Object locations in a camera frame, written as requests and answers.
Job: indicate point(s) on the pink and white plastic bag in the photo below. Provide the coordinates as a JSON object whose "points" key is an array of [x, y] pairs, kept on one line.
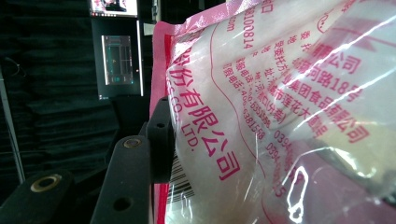
{"points": [[280, 93]]}

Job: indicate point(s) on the tall dark monitor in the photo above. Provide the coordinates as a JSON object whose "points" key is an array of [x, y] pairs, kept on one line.
{"points": [[116, 59]]}

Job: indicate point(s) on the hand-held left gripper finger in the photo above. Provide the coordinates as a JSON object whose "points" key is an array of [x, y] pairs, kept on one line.
{"points": [[124, 174]]}

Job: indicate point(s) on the white paper note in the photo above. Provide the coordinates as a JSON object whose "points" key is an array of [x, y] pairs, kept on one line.
{"points": [[149, 29]]}

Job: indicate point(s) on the metal stand pole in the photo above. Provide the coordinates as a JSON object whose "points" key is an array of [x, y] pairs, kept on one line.
{"points": [[12, 137]]}

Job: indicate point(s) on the small bright monitor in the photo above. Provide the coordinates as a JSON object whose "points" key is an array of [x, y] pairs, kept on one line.
{"points": [[112, 7]]}

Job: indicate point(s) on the dark curtain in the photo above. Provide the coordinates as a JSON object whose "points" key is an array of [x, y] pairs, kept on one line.
{"points": [[46, 62]]}

